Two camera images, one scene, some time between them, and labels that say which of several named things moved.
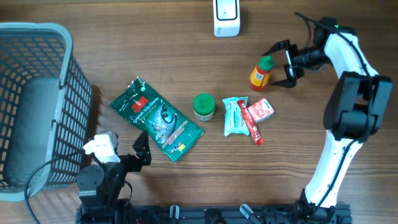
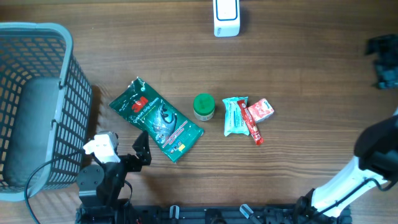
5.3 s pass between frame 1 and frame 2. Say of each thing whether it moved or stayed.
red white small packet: stayed
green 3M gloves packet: stayed
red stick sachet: stayed
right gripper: moved
